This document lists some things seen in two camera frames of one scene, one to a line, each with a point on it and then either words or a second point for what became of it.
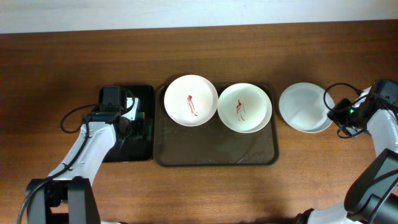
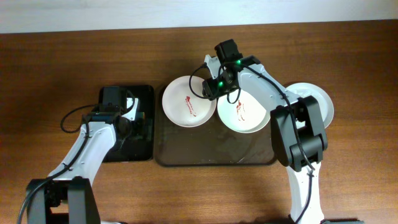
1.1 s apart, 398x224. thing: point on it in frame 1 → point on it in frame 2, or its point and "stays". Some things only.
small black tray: (139, 145) stays
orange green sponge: (141, 115) stays
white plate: (191, 100) stays
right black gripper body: (337, 111) → (210, 88)
